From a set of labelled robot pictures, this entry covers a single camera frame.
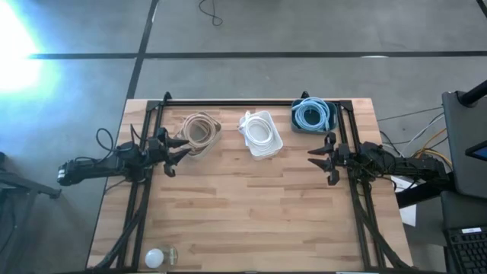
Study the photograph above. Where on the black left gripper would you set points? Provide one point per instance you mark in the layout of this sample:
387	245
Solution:
156	150

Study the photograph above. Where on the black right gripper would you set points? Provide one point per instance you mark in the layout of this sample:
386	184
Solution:
340	156

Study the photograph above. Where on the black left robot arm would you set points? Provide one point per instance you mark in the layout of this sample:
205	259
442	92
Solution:
99	167

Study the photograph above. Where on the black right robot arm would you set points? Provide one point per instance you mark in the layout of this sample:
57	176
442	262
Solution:
403	165

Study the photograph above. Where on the beige plastic bin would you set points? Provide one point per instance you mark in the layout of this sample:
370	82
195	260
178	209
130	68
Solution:
198	132

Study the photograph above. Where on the teal plastic bin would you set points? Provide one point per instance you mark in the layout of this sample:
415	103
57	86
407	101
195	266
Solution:
312	118

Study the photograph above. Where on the white plastic bin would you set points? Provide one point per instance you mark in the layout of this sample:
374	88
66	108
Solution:
272	152

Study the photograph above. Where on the white paper sheet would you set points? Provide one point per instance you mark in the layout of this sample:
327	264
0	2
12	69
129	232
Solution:
409	217

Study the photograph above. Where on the white bulb with clear base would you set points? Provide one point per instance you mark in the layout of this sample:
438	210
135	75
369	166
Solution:
153	259

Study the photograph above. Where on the grey equipment cart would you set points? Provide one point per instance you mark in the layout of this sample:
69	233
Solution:
460	152

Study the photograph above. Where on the black floor stand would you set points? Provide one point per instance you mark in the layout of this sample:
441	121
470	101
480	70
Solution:
38	188

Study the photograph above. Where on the small blue screen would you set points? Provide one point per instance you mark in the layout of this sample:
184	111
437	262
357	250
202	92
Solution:
479	151

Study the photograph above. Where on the black pole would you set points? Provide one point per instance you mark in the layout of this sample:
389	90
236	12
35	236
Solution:
473	95

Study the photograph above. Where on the black keyboard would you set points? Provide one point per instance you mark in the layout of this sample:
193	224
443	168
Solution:
468	251

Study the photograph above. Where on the black metal table frame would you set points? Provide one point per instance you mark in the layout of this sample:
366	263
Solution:
247	102

